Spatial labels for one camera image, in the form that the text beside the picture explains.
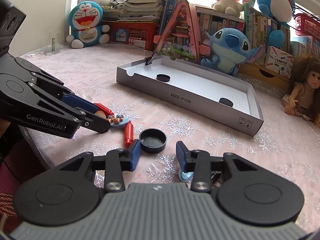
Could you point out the black small round cap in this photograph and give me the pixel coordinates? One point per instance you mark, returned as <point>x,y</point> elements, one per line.
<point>226,102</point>

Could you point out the black binder clip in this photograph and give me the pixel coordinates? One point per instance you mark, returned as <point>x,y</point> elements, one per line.
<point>149,56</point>

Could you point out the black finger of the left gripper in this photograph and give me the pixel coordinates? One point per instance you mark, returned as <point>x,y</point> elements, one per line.
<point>93,122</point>

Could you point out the pink triangular toy house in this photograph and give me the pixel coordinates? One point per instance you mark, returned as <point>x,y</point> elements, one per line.
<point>181,39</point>

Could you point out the blue bear hair clip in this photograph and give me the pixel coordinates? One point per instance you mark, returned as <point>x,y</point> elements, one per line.
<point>118,121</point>

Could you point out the brown haired baby doll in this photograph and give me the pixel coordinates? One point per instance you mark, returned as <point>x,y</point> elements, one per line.
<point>302,98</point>

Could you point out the Doraemon plush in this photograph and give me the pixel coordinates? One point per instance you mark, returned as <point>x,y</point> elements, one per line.
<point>86,31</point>

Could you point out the stack of books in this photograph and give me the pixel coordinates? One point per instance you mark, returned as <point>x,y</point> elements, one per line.
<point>139,10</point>

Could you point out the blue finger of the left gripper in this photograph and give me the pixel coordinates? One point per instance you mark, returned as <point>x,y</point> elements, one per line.
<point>76,101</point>

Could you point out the black round lid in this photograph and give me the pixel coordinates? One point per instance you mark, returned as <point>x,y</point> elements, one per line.
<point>152,140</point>

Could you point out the blue Stitch plush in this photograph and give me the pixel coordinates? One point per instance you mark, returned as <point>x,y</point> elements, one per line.
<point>231,48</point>

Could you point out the grey cardboard box lid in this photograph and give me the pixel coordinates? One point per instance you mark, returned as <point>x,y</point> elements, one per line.
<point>197,89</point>

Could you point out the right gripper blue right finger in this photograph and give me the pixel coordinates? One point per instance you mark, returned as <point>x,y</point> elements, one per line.
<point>183,155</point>

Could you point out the red plastic crate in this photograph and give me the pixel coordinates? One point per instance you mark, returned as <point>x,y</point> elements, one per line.
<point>138,34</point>

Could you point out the red wire basket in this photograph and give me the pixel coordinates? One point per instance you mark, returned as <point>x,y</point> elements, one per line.
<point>306,25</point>

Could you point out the row of upright books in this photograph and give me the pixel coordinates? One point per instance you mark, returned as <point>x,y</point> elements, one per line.
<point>257,27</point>

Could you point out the wooden drawer shelf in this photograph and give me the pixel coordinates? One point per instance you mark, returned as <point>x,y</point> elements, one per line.
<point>261,73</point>

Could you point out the pink snowflake tablecloth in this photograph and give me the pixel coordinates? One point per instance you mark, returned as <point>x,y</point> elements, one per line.
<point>286,145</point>

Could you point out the red crayon piece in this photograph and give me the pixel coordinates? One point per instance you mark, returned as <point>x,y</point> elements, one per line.
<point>103,109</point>
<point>128,134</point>

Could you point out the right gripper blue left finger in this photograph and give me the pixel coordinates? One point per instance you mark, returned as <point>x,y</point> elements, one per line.
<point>135,152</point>

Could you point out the brown walnut shaped toy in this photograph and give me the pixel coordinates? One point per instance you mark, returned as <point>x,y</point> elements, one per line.
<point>102,114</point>

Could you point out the white pencil printed box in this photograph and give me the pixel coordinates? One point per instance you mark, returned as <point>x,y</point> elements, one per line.
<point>279,61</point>

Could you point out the blue penguin plush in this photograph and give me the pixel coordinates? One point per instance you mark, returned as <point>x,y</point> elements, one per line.
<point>281,11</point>

